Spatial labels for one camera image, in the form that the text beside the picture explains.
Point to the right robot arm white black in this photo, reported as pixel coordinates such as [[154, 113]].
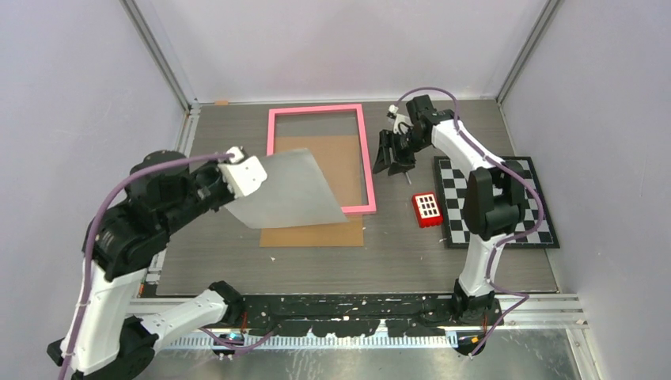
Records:
[[494, 201]]

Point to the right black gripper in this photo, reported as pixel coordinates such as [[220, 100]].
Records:
[[401, 163]]

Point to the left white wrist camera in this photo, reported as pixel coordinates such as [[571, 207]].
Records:
[[243, 173]]

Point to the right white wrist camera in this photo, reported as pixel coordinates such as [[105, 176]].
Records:
[[400, 123]]

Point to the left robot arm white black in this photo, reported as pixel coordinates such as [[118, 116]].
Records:
[[162, 194]]

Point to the aluminium rail frame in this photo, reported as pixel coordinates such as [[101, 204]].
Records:
[[539, 312]]

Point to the red white toy block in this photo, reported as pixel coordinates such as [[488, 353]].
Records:
[[427, 209]]

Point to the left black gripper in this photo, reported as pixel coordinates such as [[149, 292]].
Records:
[[217, 167]]

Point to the brown frame backing board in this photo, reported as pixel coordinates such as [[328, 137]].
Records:
[[339, 158]]

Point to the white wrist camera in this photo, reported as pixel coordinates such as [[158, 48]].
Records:
[[243, 173], [400, 123]]

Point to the pink picture frame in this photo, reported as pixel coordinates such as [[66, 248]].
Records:
[[273, 113]]

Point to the landscape photo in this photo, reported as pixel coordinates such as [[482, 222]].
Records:
[[295, 193]]

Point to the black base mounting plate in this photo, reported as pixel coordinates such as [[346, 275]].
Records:
[[352, 315]]

